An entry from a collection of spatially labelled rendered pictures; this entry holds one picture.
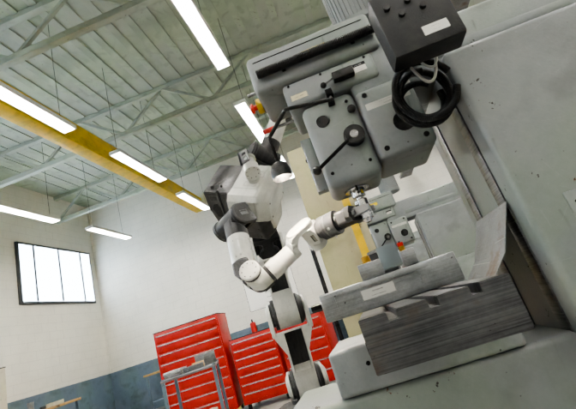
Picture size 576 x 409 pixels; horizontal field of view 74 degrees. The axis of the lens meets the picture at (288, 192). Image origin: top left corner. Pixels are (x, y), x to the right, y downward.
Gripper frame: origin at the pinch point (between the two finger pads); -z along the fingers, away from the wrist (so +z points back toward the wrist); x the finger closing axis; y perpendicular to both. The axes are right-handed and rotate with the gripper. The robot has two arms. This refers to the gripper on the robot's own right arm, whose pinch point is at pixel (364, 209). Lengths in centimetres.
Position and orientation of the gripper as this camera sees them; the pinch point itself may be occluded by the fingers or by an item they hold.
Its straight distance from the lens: 134.2
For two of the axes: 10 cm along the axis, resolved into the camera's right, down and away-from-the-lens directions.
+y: 2.8, 9.1, -3.0
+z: -7.6, 4.1, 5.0
